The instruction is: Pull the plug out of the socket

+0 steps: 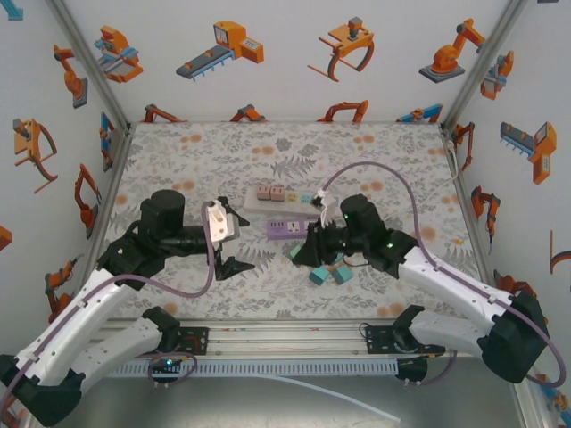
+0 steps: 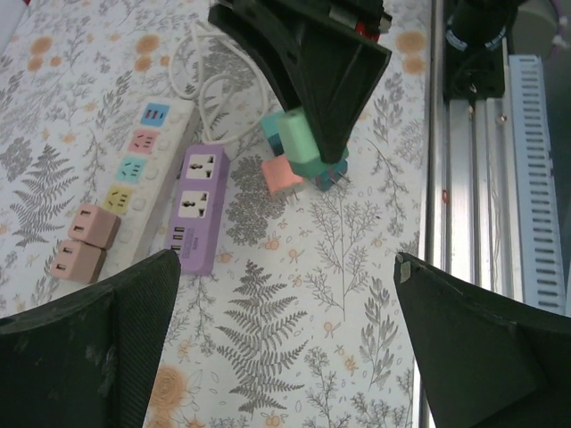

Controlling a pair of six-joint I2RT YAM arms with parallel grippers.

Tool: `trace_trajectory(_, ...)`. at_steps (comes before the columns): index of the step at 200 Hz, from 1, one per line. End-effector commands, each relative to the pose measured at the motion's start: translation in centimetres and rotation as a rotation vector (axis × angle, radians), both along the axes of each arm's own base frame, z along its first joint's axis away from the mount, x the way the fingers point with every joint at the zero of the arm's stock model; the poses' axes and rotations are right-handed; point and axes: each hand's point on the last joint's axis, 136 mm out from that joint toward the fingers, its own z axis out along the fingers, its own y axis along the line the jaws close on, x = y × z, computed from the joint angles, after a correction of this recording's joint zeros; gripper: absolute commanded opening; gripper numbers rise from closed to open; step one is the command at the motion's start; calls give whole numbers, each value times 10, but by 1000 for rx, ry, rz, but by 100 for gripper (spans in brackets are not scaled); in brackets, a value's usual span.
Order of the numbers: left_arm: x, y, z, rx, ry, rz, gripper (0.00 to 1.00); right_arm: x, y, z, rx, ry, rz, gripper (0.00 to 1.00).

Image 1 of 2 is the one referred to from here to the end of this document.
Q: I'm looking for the purple power strip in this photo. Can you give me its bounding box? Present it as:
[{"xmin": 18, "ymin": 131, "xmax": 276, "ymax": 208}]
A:
[{"xmin": 266, "ymin": 217, "xmax": 311, "ymax": 243}]

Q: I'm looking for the white power strip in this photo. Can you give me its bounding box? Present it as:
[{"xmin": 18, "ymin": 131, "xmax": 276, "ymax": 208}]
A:
[{"xmin": 244, "ymin": 185, "xmax": 315, "ymax": 214}]

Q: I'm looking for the white plastic tube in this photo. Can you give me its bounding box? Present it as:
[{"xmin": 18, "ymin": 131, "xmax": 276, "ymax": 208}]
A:
[{"xmin": 262, "ymin": 374, "xmax": 402, "ymax": 423}]

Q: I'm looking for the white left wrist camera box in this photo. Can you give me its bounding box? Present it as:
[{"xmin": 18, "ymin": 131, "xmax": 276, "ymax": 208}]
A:
[{"xmin": 203, "ymin": 199, "xmax": 241, "ymax": 245}]

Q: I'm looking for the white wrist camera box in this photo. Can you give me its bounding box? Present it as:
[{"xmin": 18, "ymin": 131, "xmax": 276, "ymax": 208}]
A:
[
  {"xmin": 203, "ymin": 199, "xmax": 241, "ymax": 245},
  {"xmin": 310, "ymin": 189, "xmax": 343, "ymax": 226}
]

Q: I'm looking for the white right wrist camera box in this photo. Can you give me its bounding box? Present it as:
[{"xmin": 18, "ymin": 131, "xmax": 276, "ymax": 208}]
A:
[{"xmin": 310, "ymin": 189, "xmax": 343, "ymax": 226}]

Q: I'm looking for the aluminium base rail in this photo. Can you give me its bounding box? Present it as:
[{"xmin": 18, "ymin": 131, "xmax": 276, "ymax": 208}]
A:
[{"xmin": 100, "ymin": 318, "xmax": 450, "ymax": 358}]

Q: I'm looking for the white slotted cable duct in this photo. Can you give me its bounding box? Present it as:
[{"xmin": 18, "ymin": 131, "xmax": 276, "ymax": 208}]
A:
[{"xmin": 109, "ymin": 358, "xmax": 399, "ymax": 378}]

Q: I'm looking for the thick white power cable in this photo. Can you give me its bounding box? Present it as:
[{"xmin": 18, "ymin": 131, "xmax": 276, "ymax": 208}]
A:
[{"xmin": 418, "ymin": 137, "xmax": 461, "ymax": 202}]

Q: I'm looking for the aluminium frame post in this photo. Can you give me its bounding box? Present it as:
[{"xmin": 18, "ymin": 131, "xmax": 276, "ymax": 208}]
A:
[
  {"xmin": 44, "ymin": 0, "xmax": 134, "ymax": 130},
  {"xmin": 440, "ymin": 0, "xmax": 530, "ymax": 130}
]

